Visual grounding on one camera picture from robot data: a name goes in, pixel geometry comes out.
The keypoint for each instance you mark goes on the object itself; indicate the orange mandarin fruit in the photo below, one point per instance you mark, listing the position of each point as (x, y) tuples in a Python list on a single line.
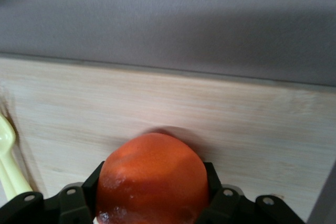
[(152, 176)]

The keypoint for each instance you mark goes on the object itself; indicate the wooden cutting board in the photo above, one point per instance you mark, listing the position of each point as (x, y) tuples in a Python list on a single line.
[(183, 108)]

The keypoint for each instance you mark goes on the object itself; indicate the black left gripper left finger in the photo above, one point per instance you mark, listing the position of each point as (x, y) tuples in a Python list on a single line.
[(78, 203)]

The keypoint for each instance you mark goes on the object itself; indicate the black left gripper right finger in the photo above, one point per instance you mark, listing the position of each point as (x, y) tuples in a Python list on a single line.
[(223, 205)]

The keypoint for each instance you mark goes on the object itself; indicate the yellow plastic fork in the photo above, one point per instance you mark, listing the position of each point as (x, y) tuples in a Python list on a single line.
[(6, 137)]

